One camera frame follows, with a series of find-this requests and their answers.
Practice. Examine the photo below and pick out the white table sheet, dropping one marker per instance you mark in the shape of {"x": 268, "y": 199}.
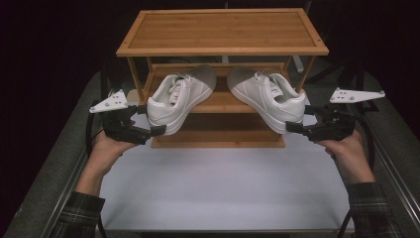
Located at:
{"x": 214, "y": 185}

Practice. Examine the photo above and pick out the person's left hand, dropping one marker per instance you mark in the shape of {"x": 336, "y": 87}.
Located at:
{"x": 105, "y": 153}

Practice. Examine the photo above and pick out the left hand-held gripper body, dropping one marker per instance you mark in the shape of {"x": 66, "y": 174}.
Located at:
{"x": 120, "y": 127}

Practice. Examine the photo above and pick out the wooden three-tier shoe rack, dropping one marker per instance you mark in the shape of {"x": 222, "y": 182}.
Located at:
{"x": 221, "y": 31}

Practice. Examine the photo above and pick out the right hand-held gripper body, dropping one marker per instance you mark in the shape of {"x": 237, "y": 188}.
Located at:
{"x": 335, "y": 127}

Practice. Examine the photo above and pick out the white sneaker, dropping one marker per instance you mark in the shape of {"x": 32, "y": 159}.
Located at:
{"x": 267, "y": 100}
{"x": 178, "y": 102}

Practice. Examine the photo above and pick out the person's right hand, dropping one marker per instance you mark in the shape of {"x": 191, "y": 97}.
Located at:
{"x": 348, "y": 153}

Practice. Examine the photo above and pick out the white bracket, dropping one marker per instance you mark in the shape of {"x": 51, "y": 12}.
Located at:
{"x": 297, "y": 64}

